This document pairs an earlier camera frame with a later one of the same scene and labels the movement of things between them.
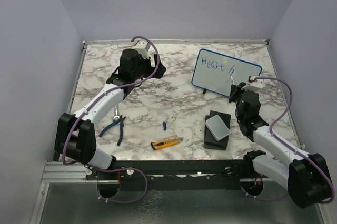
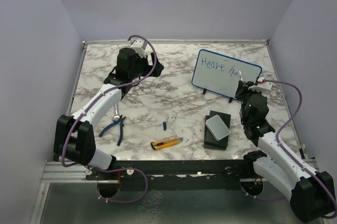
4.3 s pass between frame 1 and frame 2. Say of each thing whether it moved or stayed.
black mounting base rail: stayed
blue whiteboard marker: moved
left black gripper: stayed
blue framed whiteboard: stayed
